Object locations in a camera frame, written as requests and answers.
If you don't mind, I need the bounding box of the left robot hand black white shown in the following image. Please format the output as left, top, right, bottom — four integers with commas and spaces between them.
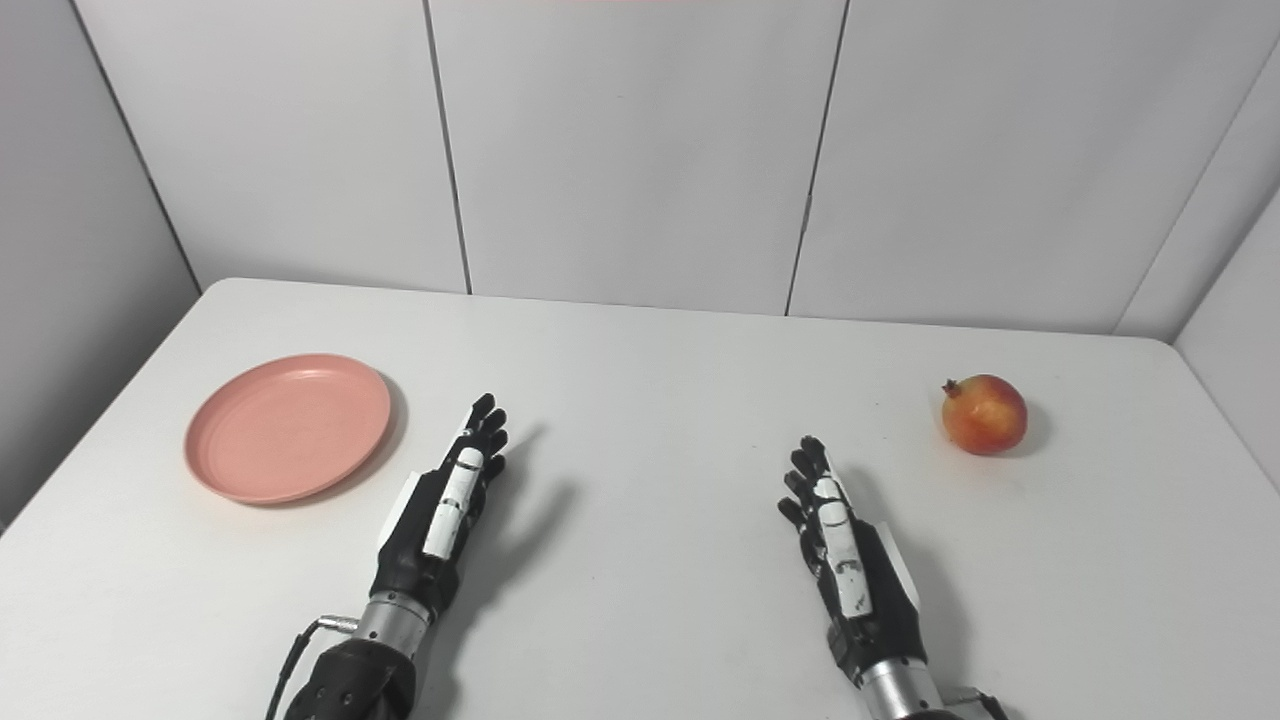
369, 393, 509, 619

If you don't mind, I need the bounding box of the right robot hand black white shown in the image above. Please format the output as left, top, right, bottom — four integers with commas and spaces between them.
777, 435, 929, 687

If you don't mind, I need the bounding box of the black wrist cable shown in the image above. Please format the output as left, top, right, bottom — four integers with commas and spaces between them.
950, 688, 1011, 720
264, 615, 359, 720

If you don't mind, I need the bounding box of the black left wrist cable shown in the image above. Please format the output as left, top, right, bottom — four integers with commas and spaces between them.
264, 615, 359, 720

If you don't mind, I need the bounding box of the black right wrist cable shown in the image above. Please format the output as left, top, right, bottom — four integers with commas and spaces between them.
950, 688, 1011, 720

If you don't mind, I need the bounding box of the pink round plate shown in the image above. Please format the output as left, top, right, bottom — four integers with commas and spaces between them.
184, 353, 393, 505

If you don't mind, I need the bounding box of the red yellow pomegranate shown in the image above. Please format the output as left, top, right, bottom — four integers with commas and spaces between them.
940, 374, 1029, 457

